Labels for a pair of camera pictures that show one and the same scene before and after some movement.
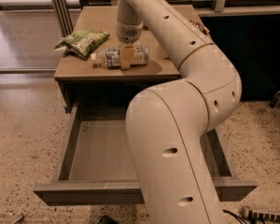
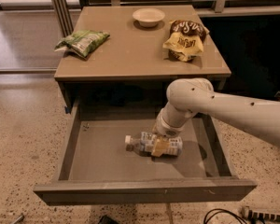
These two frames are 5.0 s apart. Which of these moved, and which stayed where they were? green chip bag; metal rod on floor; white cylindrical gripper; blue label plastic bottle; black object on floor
Moved: white cylindrical gripper; blue label plastic bottle
Stayed: black object on floor; green chip bag; metal rod on floor
